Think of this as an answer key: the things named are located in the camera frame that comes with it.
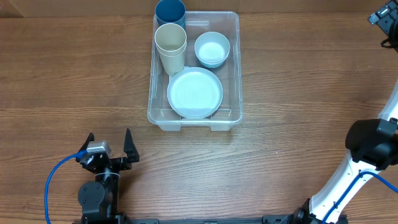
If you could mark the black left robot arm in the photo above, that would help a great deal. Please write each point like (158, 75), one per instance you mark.
(99, 199)

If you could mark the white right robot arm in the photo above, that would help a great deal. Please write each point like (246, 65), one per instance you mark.
(371, 147)

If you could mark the dark blue cup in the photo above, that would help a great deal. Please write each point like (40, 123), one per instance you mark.
(180, 22)
(170, 10)

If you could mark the grey bowl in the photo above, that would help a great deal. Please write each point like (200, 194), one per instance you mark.
(212, 45)

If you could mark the pink bowl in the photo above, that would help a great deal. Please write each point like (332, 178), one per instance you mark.
(206, 61)

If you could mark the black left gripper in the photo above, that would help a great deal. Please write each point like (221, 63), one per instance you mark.
(132, 154)

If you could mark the light blue bowl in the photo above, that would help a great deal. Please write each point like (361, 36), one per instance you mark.
(212, 64)

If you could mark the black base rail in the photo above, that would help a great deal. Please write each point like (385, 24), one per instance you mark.
(266, 219)

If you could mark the grey plate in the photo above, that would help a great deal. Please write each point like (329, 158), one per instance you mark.
(195, 92)

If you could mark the beige cup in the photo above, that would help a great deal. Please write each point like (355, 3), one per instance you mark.
(170, 39)
(173, 61)

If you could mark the clear plastic storage bin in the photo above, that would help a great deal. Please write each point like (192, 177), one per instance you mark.
(230, 112)

